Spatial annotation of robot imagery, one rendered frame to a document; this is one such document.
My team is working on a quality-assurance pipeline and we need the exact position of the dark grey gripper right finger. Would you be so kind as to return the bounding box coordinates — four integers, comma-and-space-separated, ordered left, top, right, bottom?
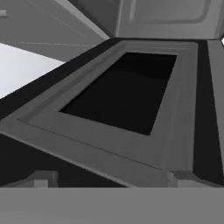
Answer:
166, 170, 224, 189

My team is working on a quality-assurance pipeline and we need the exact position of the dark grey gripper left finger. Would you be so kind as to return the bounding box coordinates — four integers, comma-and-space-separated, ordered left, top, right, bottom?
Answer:
2, 170, 60, 189

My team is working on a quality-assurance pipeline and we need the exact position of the grey microwave door, black window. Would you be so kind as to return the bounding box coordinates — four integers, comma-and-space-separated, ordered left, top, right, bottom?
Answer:
0, 38, 201, 189

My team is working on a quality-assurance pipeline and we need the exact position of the black microwave oven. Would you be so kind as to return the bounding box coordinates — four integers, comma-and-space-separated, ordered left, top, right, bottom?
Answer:
0, 37, 224, 189

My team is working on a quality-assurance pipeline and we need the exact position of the plain grey cupboard door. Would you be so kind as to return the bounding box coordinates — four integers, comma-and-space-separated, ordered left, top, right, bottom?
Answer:
0, 0, 109, 63

